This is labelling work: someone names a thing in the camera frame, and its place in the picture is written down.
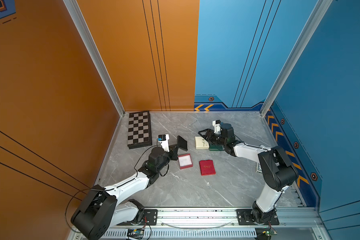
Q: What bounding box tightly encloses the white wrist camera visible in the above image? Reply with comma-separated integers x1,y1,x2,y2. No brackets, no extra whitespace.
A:
213,120,221,135
158,134,170,152

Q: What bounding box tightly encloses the left green circuit board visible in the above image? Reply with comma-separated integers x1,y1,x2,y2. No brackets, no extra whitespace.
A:
126,229,145,240

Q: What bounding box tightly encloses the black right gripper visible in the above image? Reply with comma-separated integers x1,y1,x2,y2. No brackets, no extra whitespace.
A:
198,128,228,147

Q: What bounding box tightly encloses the black and silver chessboard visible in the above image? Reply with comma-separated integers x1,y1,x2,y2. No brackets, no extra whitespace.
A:
127,111,153,149

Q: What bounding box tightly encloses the red jewelry box base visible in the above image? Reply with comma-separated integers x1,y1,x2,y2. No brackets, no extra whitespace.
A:
178,154,193,170

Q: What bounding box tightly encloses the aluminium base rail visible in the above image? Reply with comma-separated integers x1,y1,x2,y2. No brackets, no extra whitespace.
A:
67,206,325,240

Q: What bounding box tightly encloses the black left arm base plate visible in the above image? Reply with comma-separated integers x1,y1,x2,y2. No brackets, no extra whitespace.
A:
118,209,158,227

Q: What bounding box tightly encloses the green jewelry box lid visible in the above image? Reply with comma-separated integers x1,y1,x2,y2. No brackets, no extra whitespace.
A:
209,145,225,151

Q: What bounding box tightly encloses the right green circuit board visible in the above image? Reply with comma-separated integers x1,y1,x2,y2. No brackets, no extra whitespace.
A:
255,229,278,240

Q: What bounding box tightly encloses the silver aluminium corner post left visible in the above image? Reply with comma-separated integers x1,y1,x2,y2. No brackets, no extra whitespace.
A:
63,0,125,117

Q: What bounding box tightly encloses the silver aluminium corner post right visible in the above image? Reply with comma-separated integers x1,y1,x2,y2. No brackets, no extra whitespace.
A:
260,0,333,117

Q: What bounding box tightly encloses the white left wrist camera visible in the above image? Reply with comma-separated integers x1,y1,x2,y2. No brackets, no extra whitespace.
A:
158,134,170,152

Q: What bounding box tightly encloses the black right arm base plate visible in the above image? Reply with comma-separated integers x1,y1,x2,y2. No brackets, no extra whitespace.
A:
236,209,280,226

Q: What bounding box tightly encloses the silver aluminium corner post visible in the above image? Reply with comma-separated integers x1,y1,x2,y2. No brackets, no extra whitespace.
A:
63,0,125,117
260,0,333,117

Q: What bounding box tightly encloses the cream booklet with flower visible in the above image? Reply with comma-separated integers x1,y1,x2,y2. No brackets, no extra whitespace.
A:
195,136,210,150

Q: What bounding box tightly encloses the green circuit board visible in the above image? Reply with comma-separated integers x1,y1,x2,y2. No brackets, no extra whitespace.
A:
126,229,145,240
255,229,278,240

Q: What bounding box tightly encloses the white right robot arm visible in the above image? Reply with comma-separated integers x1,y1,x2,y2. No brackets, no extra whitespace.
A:
198,120,299,225

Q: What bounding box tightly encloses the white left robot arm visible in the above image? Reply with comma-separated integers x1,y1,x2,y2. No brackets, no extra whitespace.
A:
71,145,180,240

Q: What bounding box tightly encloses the playing card deck box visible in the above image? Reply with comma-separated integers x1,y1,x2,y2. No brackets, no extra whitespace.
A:
256,163,263,173

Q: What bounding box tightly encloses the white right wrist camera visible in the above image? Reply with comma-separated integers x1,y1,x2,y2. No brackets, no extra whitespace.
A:
213,120,221,135

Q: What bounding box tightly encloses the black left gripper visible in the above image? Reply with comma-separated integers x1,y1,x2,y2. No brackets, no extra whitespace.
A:
156,143,179,175

